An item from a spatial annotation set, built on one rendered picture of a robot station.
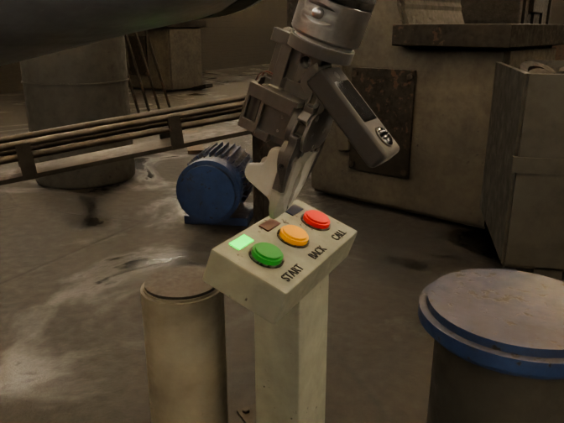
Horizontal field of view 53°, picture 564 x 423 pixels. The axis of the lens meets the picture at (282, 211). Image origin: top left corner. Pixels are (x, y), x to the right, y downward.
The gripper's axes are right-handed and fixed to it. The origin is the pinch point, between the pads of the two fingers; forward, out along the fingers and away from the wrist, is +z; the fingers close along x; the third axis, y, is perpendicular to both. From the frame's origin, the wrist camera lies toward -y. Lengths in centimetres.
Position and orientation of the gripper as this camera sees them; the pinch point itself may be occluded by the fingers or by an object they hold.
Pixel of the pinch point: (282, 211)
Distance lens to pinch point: 68.0
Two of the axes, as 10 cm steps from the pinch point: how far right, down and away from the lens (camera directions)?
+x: -4.6, 2.8, -8.5
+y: -8.4, -4.6, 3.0
